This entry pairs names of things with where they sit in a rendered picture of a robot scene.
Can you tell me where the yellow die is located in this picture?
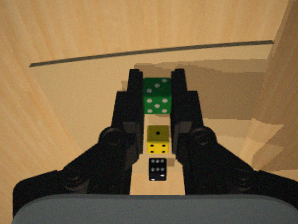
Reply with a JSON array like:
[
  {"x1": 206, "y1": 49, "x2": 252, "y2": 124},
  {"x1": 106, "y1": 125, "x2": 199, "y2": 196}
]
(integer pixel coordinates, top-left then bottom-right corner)
[{"x1": 147, "y1": 125, "x2": 169, "y2": 154}]

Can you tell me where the beige flat mat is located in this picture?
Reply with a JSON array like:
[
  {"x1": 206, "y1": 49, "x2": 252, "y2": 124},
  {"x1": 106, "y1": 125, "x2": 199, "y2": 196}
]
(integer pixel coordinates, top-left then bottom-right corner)
[{"x1": 29, "y1": 40, "x2": 274, "y2": 174}]

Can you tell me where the green die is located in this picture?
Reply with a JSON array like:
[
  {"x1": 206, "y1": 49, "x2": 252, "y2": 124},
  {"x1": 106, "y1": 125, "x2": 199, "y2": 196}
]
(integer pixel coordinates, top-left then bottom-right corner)
[{"x1": 142, "y1": 77, "x2": 172, "y2": 114}]

